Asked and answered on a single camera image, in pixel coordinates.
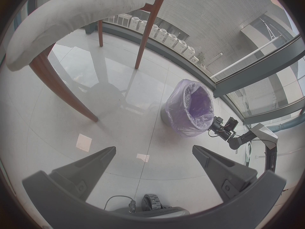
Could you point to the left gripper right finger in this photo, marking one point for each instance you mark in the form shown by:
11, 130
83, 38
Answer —
226, 175

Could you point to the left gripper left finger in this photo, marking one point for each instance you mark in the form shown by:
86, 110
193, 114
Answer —
78, 175

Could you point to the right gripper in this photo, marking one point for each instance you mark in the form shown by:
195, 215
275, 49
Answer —
218, 130

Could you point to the purple plastic bag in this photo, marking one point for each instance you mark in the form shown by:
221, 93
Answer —
176, 96

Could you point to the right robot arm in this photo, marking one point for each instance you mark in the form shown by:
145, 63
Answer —
264, 132

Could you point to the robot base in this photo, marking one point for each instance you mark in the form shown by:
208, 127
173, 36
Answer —
166, 211

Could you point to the white trash bin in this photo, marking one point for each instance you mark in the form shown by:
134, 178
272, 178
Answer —
164, 116

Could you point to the white shallow basin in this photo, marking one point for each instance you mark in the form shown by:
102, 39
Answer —
249, 151

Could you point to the window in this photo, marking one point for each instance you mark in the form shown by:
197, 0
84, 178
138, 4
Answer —
202, 20

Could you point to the white cushioned wooden chair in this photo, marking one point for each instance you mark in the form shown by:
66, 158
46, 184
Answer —
71, 8

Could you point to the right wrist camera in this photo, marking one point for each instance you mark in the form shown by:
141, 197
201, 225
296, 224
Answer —
218, 122

